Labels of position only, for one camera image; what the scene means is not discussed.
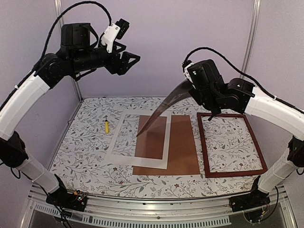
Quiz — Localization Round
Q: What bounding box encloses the brown backing board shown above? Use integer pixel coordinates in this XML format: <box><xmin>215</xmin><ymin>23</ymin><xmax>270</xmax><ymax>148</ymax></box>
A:
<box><xmin>133</xmin><ymin>115</ymin><xmax>200</xmax><ymax>177</ymax></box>

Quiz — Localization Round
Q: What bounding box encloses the cat photo print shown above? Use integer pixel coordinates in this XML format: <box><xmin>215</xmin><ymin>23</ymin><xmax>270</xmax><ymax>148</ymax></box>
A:
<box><xmin>137</xmin><ymin>80</ymin><xmax>194</xmax><ymax>136</ymax></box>

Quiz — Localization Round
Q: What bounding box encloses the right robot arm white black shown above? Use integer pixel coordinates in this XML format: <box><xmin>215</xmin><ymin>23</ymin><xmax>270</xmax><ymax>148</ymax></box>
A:
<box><xmin>183</xmin><ymin>59</ymin><xmax>304</xmax><ymax>207</ymax></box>

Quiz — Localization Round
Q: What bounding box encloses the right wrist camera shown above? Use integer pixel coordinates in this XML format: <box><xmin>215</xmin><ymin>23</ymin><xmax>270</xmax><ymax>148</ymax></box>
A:
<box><xmin>182</xmin><ymin>60</ymin><xmax>193</xmax><ymax>83</ymax></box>

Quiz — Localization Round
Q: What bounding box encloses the red-brown wooden picture frame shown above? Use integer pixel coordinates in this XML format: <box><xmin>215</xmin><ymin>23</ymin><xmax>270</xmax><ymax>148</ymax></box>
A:
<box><xmin>197</xmin><ymin>113</ymin><xmax>267</xmax><ymax>178</ymax></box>

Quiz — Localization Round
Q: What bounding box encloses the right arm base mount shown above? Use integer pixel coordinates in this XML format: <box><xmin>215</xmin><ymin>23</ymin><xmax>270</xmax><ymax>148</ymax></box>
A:
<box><xmin>229</xmin><ymin>190</ymin><xmax>270</xmax><ymax>212</ymax></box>

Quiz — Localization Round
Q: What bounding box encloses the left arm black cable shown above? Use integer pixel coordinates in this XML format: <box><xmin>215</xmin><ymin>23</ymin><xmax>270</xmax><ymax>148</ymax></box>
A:
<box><xmin>0</xmin><ymin>1</ymin><xmax>113</xmax><ymax>112</ymax></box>

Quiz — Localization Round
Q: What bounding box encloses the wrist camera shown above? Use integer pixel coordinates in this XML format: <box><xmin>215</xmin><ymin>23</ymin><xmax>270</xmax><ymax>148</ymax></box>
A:
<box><xmin>182</xmin><ymin>60</ymin><xmax>193</xmax><ymax>83</ymax></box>
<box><xmin>98</xmin><ymin>19</ymin><xmax>130</xmax><ymax>53</ymax></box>

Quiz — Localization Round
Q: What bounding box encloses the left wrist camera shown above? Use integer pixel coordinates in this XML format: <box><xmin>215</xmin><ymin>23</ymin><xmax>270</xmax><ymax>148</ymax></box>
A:
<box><xmin>98</xmin><ymin>19</ymin><xmax>130</xmax><ymax>53</ymax></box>

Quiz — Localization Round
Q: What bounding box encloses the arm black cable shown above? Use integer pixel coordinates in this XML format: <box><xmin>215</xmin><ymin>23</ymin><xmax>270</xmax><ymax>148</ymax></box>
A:
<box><xmin>0</xmin><ymin>1</ymin><xmax>113</xmax><ymax>112</ymax></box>
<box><xmin>184</xmin><ymin>47</ymin><xmax>304</xmax><ymax>114</ymax></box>

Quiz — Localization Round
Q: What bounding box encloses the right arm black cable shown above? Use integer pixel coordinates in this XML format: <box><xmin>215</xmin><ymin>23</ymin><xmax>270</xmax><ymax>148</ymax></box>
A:
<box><xmin>184</xmin><ymin>47</ymin><xmax>304</xmax><ymax>114</ymax></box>

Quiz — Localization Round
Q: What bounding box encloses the right aluminium corner post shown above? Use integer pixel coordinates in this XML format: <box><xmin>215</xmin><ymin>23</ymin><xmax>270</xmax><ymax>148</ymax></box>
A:
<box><xmin>241</xmin><ymin>0</ymin><xmax>261</xmax><ymax>73</ymax></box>

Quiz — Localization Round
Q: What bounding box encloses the white mat board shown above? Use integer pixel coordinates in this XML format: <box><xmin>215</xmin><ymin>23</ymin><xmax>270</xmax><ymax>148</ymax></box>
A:
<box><xmin>104</xmin><ymin>109</ymin><xmax>171</xmax><ymax>169</ymax></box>

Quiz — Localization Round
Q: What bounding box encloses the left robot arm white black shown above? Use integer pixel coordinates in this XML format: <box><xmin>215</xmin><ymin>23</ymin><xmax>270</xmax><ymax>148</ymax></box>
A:
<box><xmin>0</xmin><ymin>19</ymin><xmax>140</xmax><ymax>206</ymax></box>

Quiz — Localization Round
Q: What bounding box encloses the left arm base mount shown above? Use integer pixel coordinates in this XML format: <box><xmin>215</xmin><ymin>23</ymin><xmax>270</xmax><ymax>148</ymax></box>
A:
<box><xmin>46</xmin><ymin>188</ymin><xmax>87</xmax><ymax>212</ymax></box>

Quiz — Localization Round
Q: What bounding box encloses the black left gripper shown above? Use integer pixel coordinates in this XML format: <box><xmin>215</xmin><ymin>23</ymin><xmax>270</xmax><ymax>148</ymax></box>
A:
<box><xmin>71</xmin><ymin>41</ymin><xmax>142</xmax><ymax>75</ymax></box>

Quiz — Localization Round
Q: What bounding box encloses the yellow handled screwdriver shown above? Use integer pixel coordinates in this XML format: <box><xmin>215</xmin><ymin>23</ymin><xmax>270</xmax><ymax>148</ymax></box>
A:
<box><xmin>104</xmin><ymin>116</ymin><xmax>110</xmax><ymax>133</ymax></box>

